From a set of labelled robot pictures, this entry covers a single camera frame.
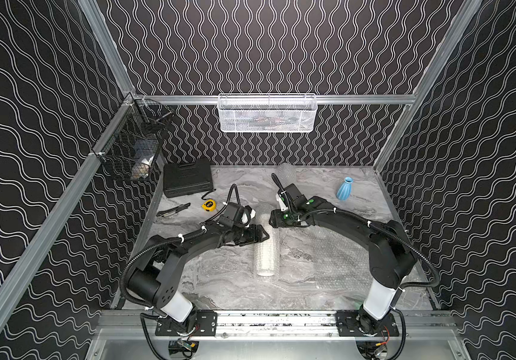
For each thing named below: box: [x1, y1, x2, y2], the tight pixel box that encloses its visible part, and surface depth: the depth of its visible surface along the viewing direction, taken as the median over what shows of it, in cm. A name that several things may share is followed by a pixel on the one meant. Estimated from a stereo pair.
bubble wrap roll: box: [276, 162, 297, 190], surface depth 109 cm
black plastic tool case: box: [162, 158, 214, 198], surface depth 109 cm
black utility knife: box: [156, 202, 192, 218], surface depth 103 cm
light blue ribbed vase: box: [336, 176, 354, 201], surface depth 103 cm
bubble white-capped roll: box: [253, 214, 281, 278], surface depth 85 cm
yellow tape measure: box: [201, 198, 217, 212], surface depth 105 cm
